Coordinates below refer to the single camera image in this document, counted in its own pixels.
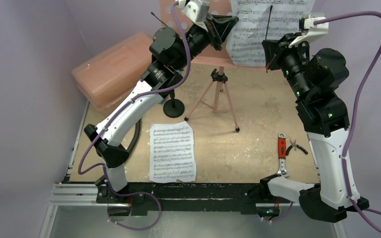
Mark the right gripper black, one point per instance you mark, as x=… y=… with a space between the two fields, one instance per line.
x=276 y=54

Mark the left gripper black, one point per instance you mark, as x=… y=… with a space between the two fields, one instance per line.
x=218 y=28

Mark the sheet music page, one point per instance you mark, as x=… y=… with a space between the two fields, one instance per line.
x=172 y=157
x=260 y=20

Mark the pink music stand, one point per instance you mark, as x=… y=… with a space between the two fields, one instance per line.
x=210 y=65

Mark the black microphone desk stand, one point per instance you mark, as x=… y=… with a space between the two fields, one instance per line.
x=173 y=108

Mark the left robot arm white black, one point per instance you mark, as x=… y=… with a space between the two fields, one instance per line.
x=106 y=137

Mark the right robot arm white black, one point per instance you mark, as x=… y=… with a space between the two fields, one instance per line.
x=313 y=80

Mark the translucent orange plastic box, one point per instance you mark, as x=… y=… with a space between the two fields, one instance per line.
x=107 y=78

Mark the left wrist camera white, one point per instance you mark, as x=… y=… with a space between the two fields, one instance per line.
x=194 y=10

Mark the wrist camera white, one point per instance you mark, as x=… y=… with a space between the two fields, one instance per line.
x=308 y=31
x=194 y=10

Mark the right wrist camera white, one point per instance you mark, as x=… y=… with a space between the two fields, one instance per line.
x=308 y=31

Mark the red handled tool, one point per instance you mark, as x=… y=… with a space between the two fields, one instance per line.
x=282 y=147

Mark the black handled pliers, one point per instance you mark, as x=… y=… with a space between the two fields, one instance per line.
x=295 y=146

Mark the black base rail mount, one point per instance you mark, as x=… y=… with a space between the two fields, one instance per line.
x=142 y=197

